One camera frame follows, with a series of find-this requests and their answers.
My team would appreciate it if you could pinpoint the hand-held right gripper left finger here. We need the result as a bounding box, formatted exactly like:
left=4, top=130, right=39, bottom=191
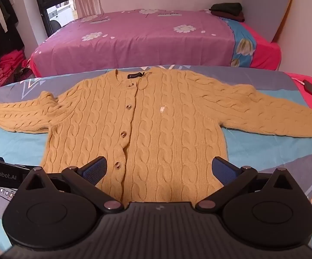
left=18, top=156, right=125, bottom=213

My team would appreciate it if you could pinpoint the blue floral bed sheet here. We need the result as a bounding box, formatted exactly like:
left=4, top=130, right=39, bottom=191
left=221, top=16, right=259, bottom=68

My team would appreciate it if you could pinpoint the wooden board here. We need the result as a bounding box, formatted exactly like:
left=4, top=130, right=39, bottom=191
left=273, top=0, right=298, bottom=43

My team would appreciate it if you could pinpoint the maroon folded garment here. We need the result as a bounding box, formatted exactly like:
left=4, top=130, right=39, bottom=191
left=212, top=11, right=245, bottom=23

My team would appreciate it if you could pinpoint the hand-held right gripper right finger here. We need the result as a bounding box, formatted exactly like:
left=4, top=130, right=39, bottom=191
left=195, top=156, right=306, bottom=213

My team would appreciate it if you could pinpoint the dark folded garment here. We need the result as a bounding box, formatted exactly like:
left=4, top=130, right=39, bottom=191
left=209, top=3, right=243, bottom=17

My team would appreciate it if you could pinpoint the window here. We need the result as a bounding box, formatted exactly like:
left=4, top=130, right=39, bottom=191
left=32, top=0, right=77, bottom=37

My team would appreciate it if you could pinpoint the grey board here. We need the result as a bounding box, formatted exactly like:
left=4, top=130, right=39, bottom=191
left=237, top=0, right=296, bottom=44

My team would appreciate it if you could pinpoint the pink mattress cover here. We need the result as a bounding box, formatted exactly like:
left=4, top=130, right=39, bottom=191
left=239, top=23, right=282, bottom=71

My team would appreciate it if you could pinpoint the pink bed sheet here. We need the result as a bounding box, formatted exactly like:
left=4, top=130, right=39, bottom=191
left=285, top=72, right=312, bottom=146

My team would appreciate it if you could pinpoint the purple pillow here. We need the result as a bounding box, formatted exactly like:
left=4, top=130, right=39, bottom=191
left=29, top=9, right=237, bottom=77

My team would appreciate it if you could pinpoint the tan cable-knit cardigan sweater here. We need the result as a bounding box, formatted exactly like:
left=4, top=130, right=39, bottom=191
left=0, top=68, right=312, bottom=204

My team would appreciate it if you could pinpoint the pile of pink clothes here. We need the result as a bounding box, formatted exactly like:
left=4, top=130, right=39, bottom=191
left=0, top=49, right=32, bottom=87

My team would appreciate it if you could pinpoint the blue grey patterned bed sheet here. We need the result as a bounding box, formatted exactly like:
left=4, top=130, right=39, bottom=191
left=0, top=65, right=312, bottom=249

